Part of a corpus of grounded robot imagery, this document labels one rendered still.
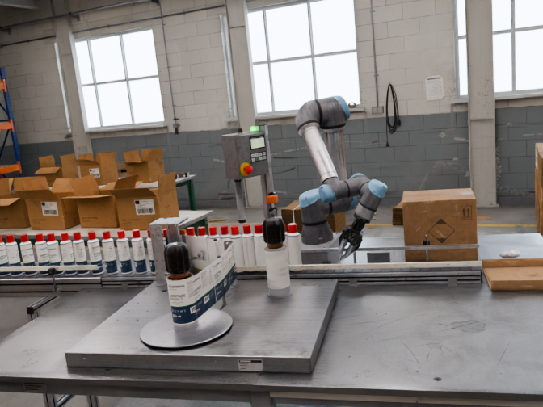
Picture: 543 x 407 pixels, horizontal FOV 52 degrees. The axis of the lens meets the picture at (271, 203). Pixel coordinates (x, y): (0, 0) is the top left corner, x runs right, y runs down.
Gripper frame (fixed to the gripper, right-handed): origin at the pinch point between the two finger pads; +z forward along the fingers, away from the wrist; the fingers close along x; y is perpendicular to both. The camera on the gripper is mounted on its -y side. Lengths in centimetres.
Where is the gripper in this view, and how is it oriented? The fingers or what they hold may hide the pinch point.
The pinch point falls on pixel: (342, 256)
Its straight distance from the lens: 233.5
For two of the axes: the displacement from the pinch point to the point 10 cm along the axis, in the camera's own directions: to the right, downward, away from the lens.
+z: -4.0, 8.7, 2.9
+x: 8.9, 4.5, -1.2
